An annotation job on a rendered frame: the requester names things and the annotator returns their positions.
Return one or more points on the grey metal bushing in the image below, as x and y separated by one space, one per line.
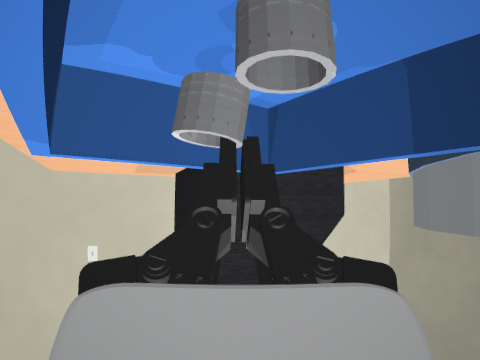
211 103
275 28

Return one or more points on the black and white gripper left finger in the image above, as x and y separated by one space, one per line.
188 255

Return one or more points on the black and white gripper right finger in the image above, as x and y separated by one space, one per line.
270 231

